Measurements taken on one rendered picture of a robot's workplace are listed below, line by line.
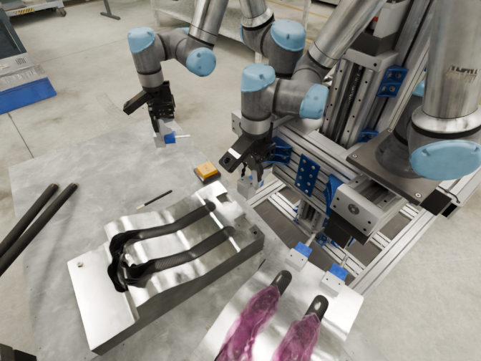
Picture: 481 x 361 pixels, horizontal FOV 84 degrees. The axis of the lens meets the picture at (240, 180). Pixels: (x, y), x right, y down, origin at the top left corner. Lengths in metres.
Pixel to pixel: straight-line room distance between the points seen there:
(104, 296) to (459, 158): 0.86
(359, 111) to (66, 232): 1.04
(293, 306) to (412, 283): 1.30
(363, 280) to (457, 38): 1.23
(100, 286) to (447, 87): 0.88
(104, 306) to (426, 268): 1.78
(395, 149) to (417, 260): 1.32
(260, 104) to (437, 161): 0.37
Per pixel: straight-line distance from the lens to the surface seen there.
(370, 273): 1.61
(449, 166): 0.67
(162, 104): 0.95
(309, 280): 0.79
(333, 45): 0.68
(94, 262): 0.89
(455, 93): 0.60
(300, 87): 0.62
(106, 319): 0.80
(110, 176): 1.18
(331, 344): 0.73
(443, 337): 1.92
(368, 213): 0.79
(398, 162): 0.83
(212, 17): 0.79
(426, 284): 2.01
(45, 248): 1.07
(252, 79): 0.60
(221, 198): 0.90
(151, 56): 0.88
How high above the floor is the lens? 1.57
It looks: 48 degrees down
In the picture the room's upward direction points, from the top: straight up
